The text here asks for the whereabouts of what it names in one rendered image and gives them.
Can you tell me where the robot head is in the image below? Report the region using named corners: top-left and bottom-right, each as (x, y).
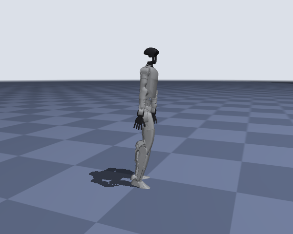
top-left (144, 47), bottom-right (159, 67)

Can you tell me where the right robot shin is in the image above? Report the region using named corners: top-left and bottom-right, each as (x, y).
top-left (137, 146), bottom-right (151, 182)

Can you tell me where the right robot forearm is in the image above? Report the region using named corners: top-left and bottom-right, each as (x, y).
top-left (138, 88), bottom-right (147, 115)

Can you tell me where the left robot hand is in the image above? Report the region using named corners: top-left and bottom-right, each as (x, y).
top-left (152, 109), bottom-right (157, 123)

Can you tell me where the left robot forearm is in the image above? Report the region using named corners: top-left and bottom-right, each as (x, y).
top-left (150, 95), bottom-right (157, 113)

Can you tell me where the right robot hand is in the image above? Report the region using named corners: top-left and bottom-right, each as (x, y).
top-left (133, 110), bottom-right (146, 130)

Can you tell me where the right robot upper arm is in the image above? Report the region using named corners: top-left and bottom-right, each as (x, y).
top-left (140, 68), bottom-right (150, 96)

